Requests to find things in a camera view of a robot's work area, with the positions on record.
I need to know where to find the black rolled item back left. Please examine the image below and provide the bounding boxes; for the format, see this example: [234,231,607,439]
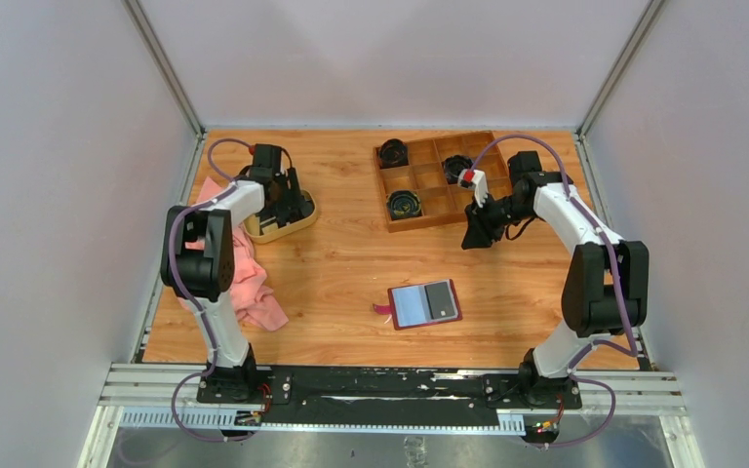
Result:
[376,138,409,169]

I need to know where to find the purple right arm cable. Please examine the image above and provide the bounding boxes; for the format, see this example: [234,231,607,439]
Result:
[467,134,641,376]

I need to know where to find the black gold rolled item front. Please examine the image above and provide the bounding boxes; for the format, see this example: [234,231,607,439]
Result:
[386,190,422,220]

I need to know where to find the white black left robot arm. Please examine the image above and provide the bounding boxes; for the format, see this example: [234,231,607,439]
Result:
[160,143,317,403]

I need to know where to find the black rolled item middle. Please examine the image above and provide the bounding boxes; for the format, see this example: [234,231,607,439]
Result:
[442,154,473,184]

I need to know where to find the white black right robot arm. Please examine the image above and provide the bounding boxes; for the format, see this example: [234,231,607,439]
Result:
[458,151,650,408]

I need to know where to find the aluminium front rail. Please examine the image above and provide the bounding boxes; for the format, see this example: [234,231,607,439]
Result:
[99,364,687,436]

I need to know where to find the wooden compartment tray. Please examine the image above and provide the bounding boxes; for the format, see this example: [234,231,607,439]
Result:
[373,132,494,233]

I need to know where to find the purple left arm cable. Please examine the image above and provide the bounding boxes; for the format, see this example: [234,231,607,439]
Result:
[166,137,259,382]

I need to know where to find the yellow oval tray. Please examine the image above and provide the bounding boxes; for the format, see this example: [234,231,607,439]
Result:
[244,190,320,246]

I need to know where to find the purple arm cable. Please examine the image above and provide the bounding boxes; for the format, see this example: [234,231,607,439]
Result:
[166,137,259,382]
[467,134,641,376]

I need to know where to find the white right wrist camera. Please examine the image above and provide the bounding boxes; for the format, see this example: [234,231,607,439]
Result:
[458,169,490,208]

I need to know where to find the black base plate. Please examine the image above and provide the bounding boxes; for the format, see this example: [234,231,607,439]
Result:
[196,365,582,428]

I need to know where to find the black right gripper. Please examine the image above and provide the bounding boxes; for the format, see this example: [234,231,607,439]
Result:
[461,192,537,251]

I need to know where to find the black VIP credit card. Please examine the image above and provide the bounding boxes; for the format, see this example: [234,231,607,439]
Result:
[423,281,459,322]

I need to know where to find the pink cloth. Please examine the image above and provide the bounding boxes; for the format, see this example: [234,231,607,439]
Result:
[177,177,290,333]

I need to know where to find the red card holder wallet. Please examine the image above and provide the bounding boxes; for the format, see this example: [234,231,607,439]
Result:
[372,279,463,331]

